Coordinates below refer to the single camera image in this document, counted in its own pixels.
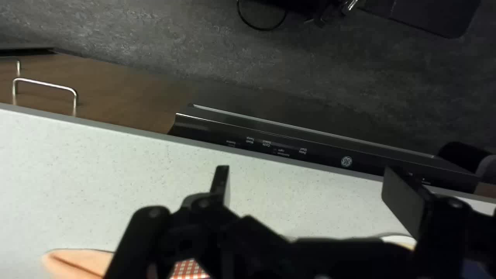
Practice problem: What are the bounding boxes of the brown wooden drawer cabinet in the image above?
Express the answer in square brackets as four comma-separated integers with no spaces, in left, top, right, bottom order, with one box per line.
[0,48,190,135]

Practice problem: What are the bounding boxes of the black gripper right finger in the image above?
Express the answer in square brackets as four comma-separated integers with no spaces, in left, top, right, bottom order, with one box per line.
[379,165,472,279]

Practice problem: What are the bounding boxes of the thin black floor cable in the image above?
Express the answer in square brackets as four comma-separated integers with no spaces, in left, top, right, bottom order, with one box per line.
[235,0,288,33]

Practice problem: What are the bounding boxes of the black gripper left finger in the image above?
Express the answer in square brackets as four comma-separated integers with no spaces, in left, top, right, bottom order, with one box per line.
[102,165,245,279]

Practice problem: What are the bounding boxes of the peach orange cloth napkin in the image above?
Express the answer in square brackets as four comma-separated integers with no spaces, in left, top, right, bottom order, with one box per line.
[42,248,118,279]

